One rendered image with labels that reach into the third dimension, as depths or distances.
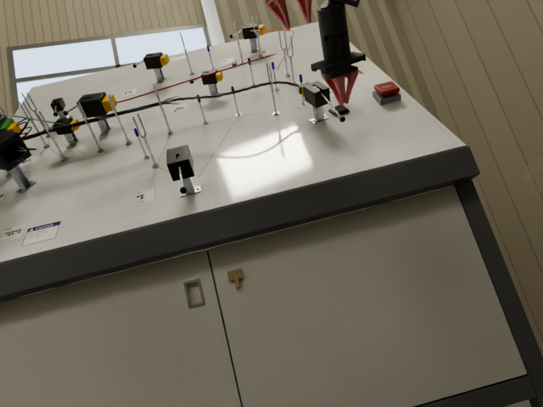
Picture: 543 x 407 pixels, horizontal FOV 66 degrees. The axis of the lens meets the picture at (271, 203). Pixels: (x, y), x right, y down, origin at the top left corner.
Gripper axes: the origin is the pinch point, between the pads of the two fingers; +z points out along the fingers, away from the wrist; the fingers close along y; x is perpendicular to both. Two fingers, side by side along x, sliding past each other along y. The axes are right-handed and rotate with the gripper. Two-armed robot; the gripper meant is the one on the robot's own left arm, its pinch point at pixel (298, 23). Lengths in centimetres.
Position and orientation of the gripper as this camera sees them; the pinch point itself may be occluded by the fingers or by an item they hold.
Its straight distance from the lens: 107.1
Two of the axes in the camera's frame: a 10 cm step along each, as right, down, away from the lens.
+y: -8.8, 3.9, -2.5
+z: 3.3, 9.1, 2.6
